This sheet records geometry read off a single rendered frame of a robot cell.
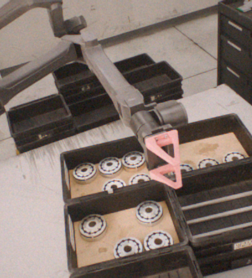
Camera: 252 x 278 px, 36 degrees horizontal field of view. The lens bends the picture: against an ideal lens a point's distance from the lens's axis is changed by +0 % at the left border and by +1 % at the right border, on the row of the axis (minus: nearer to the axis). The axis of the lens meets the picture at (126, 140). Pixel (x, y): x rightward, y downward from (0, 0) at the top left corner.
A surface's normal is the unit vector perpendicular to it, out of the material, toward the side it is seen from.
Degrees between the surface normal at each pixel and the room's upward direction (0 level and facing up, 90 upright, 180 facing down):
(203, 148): 0
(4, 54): 90
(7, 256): 0
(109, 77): 3
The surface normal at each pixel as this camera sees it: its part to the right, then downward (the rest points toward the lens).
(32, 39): 0.35, 0.57
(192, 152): -0.14, -0.76
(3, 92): 0.76, 0.32
